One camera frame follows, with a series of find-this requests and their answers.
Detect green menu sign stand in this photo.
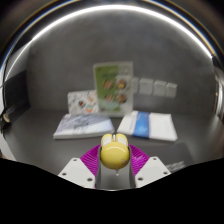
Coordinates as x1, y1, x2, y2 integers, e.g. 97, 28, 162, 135
92, 61, 135, 118

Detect small white printed card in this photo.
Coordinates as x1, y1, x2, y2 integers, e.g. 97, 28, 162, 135
67, 89, 100, 115

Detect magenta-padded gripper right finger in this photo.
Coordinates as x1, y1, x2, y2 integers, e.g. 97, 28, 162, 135
128, 143, 172, 190

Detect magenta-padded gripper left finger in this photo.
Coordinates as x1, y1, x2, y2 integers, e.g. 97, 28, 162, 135
57, 143, 103, 190

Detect white book with blue band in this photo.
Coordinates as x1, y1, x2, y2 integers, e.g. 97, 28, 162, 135
116, 110, 179, 142

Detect yellow computer mouse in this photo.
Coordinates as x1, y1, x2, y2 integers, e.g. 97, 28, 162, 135
99, 132, 131, 176

